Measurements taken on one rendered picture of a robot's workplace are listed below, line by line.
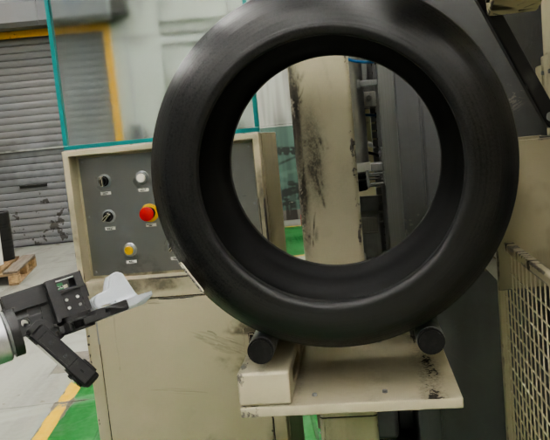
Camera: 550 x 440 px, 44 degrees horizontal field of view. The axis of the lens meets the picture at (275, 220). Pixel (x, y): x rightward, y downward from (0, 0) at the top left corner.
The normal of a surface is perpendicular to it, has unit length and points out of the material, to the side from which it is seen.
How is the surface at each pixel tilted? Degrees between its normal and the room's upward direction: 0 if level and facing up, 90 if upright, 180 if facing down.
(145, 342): 90
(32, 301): 74
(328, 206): 90
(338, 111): 90
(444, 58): 83
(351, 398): 0
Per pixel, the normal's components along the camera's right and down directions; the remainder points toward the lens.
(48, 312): 0.43, -0.22
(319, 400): -0.10, -0.99
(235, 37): -0.22, -0.02
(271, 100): 0.05, 0.11
